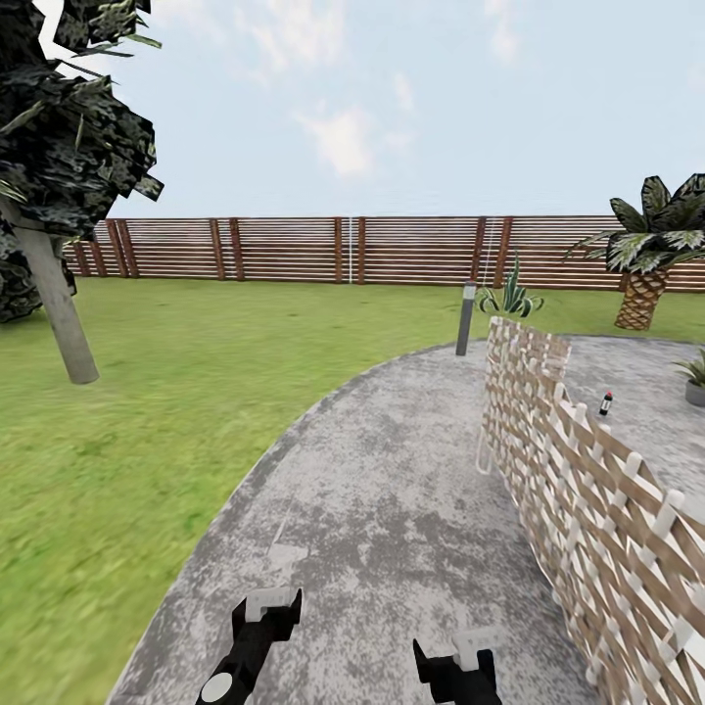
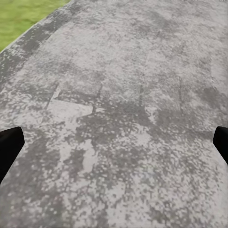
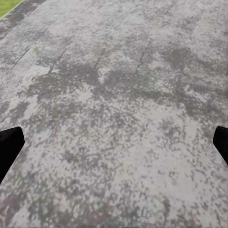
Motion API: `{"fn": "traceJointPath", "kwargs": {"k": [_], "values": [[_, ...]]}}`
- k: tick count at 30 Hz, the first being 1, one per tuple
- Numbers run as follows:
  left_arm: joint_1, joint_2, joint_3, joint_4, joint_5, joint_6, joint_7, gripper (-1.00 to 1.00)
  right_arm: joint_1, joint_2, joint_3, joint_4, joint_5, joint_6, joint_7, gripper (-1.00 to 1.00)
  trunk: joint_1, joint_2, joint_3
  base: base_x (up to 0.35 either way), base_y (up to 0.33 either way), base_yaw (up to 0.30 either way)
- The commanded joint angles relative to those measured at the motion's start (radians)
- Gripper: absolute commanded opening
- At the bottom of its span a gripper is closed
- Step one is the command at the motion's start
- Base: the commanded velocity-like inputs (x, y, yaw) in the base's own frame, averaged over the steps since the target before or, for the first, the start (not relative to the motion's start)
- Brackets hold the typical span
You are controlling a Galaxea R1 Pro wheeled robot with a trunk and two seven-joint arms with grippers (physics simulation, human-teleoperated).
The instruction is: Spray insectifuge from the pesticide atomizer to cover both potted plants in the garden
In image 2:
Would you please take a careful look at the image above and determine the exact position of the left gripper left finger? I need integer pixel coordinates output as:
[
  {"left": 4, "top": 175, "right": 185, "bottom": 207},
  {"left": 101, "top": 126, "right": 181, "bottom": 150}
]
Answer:
[{"left": 0, "top": 127, "right": 25, "bottom": 183}]

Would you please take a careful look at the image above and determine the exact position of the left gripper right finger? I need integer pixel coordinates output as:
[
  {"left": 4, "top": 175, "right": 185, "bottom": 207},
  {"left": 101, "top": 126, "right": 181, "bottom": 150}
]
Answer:
[{"left": 213, "top": 126, "right": 228, "bottom": 164}]

